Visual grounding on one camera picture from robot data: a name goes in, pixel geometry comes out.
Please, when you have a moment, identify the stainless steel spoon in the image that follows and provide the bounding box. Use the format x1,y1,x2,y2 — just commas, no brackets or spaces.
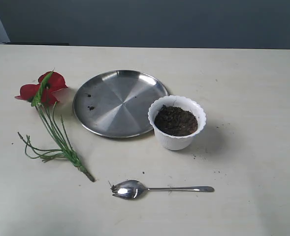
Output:
111,180,215,200

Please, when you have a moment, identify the red artificial flower with stems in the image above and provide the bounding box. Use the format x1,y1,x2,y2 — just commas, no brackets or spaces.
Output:
15,70,96,182

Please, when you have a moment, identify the dark soil in pot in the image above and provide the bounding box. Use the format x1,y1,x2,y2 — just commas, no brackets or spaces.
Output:
154,105,198,137

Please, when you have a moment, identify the white scalloped plastic pot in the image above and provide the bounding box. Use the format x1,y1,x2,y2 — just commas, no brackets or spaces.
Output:
148,95,206,150

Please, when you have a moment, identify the round stainless steel plate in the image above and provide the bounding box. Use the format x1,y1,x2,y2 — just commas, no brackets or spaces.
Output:
72,70,169,139

